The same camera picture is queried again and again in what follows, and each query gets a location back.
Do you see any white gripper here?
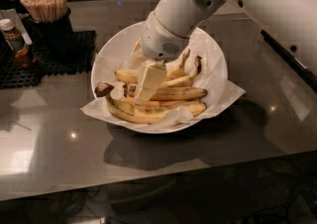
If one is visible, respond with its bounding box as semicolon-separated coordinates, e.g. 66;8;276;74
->
132;12;189;104

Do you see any black wire condiment rack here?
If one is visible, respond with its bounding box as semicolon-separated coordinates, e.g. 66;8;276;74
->
261;30;317;93

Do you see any front banana with dark stem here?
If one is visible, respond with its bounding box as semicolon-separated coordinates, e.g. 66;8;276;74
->
94;82;207;124

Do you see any black rubber mesh mat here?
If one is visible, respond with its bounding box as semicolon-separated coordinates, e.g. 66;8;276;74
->
0;31;96;89

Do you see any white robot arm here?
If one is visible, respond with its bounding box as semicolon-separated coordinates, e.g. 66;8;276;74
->
135;0;317;103

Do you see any brown sauce bottle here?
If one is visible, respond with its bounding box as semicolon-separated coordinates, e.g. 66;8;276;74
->
0;19;37;68

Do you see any white paper liner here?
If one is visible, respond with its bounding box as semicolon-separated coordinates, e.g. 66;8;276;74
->
79;28;247;133

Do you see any black cup holder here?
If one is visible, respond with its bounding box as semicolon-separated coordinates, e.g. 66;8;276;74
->
32;9;76;63

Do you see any white flat utensil handle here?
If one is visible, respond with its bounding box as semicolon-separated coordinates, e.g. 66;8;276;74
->
0;9;33;46

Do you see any yellow banana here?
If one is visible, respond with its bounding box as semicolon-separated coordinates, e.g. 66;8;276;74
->
123;83;208;101

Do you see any wooden stir sticks bundle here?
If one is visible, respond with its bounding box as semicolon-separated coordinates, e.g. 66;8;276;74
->
20;0;67;23

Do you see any orange-tinted banana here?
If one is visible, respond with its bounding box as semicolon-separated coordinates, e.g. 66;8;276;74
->
123;97;187;107

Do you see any white bowl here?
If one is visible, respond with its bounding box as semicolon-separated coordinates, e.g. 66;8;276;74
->
90;21;229;135

